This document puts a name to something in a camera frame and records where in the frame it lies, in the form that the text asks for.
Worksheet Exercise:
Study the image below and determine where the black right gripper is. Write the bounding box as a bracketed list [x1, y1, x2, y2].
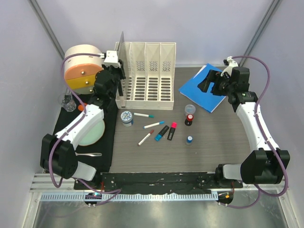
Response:
[198, 69, 235, 97]

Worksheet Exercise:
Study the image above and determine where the blue plastic folder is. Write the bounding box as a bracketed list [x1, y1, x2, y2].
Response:
[178, 63, 228, 114]

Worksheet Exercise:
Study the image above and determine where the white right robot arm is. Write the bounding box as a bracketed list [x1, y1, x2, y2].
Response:
[198, 66, 290, 188]

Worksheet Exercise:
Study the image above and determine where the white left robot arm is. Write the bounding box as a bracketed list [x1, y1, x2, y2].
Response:
[40, 57, 125, 190]

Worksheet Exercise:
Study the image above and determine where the blue white round tin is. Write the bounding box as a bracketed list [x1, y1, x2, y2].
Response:
[121, 111, 133, 127]

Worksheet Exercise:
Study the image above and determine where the cream perforated file organizer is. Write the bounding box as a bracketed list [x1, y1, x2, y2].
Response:
[116, 42, 176, 110]

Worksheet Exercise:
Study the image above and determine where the clear jar with lid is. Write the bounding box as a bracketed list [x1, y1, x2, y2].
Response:
[184, 104, 196, 116]

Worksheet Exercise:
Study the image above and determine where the white marker green cap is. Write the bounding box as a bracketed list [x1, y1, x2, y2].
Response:
[133, 113, 154, 118]

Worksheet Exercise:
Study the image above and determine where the cream round drawer cabinet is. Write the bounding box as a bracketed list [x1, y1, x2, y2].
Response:
[64, 55, 104, 95]

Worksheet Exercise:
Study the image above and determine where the pale green plate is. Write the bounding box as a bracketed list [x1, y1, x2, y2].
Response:
[78, 120, 105, 146]

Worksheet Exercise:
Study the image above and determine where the white marker red cap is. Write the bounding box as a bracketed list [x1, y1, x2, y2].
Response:
[137, 130, 154, 146]

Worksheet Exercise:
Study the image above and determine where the red black stamp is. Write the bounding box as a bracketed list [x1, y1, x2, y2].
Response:
[184, 114, 194, 126]

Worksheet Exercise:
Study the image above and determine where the white marker blue cap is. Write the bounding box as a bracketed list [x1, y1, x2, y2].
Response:
[143, 121, 165, 129]

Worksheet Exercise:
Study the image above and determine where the clear glass cup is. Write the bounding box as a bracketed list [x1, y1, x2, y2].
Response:
[58, 94, 76, 112]

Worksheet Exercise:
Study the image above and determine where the black cloth mat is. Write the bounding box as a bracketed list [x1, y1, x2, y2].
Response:
[54, 101, 118, 172]

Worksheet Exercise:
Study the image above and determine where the blue black highlighter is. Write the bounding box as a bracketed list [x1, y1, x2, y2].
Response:
[154, 125, 169, 142]

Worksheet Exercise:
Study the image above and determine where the pink black highlighter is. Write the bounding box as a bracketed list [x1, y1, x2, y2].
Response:
[167, 122, 177, 141]

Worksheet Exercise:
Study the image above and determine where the small blue cap bottle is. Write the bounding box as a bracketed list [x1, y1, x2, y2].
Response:
[186, 135, 193, 144]

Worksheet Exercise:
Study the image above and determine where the metal spoon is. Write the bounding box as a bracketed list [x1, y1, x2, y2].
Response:
[75, 152, 102, 157]

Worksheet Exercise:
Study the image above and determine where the black mounting rail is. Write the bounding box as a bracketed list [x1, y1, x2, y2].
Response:
[87, 172, 243, 195]

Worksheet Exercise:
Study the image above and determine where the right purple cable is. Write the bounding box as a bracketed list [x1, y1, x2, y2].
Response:
[225, 56, 289, 209]

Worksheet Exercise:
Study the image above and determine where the white slotted cable duct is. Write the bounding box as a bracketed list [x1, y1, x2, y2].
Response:
[40, 191, 218, 201]

